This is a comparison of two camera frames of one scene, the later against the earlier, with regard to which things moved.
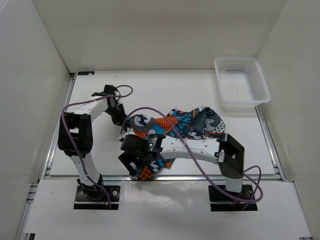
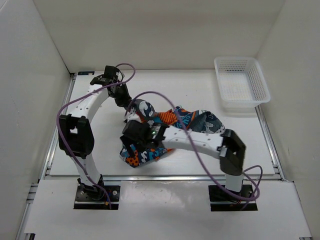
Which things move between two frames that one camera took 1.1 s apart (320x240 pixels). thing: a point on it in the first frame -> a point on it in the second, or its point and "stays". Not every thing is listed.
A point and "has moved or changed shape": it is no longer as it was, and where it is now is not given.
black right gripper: (127, 157) -> (128, 141)
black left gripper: (120, 120) -> (125, 102)
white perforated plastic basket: (242, 86) stays
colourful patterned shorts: (191, 124) has moved or changed shape
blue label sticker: (87, 73) stays
